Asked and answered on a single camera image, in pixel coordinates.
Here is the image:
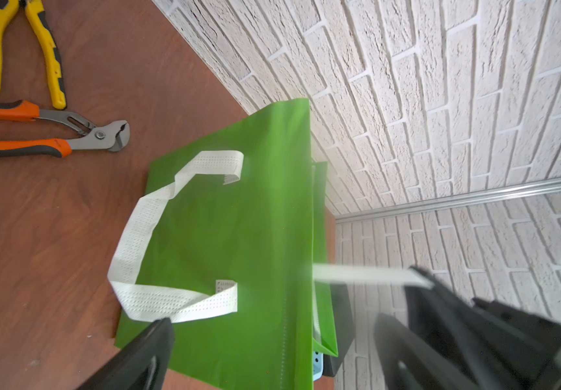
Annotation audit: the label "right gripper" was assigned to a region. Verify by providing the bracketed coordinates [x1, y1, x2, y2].
[405, 266, 561, 389]

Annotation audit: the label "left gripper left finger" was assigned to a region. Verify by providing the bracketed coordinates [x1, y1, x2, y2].
[79, 318, 175, 390]

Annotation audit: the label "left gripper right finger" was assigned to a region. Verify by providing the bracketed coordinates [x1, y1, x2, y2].
[374, 313, 483, 389]

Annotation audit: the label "green insulated delivery bag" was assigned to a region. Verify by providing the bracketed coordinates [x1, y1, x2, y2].
[108, 98, 337, 389]

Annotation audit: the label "light blue plastic basket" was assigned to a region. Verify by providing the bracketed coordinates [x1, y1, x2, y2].
[313, 351, 324, 382]

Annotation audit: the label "orange handled groove pliers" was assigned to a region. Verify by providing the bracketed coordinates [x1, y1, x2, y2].
[0, 99, 131, 159]

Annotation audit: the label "yellow handled pliers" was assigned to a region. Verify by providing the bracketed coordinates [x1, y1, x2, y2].
[0, 1, 67, 111]

